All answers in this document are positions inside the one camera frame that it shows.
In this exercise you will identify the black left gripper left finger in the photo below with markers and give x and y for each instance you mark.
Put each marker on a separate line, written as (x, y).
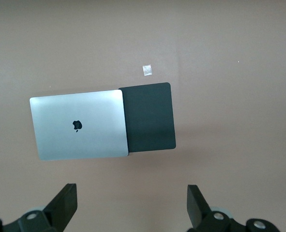
(58, 207)

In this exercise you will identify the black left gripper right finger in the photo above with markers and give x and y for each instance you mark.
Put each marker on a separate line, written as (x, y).
(198, 210)

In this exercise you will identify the black mouse pad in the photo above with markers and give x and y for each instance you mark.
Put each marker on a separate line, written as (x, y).
(150, 116)

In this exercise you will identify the silver closed laptop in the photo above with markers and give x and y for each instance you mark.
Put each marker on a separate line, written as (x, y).
(84, 140)

